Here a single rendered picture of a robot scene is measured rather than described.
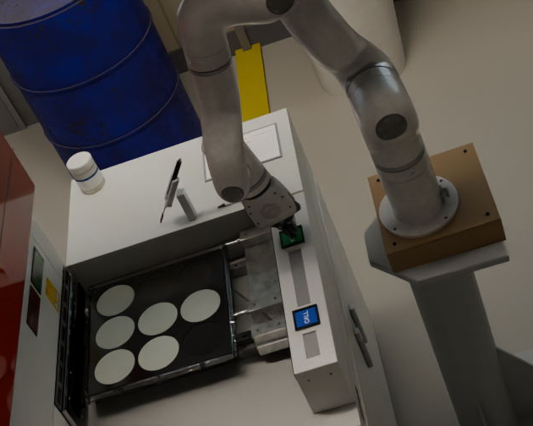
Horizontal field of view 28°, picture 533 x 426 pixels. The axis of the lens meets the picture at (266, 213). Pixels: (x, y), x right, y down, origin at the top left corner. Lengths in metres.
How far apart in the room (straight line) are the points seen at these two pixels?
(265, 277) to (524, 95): 1.94
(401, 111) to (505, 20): 2.49
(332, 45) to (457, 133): 2.04
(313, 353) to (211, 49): 0.65
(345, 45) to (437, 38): 2.52
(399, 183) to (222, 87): 0.49
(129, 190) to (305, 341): 0.79
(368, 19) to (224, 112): 2.13
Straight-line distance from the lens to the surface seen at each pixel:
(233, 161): 2.16
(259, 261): 2.56
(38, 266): 2.52
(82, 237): 2.75
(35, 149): 5.05
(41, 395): 2.33
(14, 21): 4.03
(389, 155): 2.30
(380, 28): 4.30
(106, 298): 2.65
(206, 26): 2.04
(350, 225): 3.87
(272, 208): 2.36
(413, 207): 2.43
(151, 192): 2.77
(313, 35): 2.09
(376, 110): 2.16
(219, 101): 2.14
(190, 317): 2.48
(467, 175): 2.55
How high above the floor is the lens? 2.58
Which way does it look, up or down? 39 degrees down
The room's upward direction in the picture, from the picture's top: 24 degrees counter-clockwise
